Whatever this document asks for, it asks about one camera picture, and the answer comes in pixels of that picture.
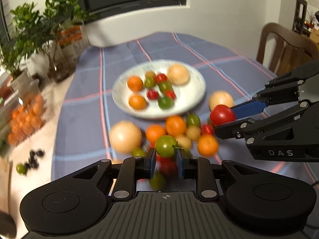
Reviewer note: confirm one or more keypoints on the plant in glass vase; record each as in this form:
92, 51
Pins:
58, 16

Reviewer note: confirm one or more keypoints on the wooden chair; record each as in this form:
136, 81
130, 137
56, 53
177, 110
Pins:
291, 49

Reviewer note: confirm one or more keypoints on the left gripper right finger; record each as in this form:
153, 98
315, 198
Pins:
200, 170

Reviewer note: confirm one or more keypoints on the clear box of tangerines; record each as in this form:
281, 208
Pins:
22, 116

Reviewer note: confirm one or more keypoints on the orange tangerine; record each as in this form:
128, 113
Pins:
207, 145
153, 132
138, 102
135, 83
175, 125

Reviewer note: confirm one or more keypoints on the blue plaid tablecloth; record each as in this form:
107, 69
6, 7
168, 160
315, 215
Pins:
89, 110

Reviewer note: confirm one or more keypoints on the potted green plant white pot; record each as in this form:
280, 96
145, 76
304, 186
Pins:
29, 36

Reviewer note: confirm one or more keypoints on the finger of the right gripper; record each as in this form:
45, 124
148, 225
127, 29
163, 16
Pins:
233, 129
249, 108

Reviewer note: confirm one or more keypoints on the large beige melon fruit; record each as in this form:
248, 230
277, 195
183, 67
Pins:
178, 74

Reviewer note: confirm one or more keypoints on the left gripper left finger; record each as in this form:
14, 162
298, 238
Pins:
129, 172

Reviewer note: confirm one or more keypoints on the red tomato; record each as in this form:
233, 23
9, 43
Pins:
222, 114

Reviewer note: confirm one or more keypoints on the green tomato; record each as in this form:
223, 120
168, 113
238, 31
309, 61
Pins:
166, 146

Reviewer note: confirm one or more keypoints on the dark grapes cluster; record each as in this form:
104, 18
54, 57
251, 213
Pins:
32, 162

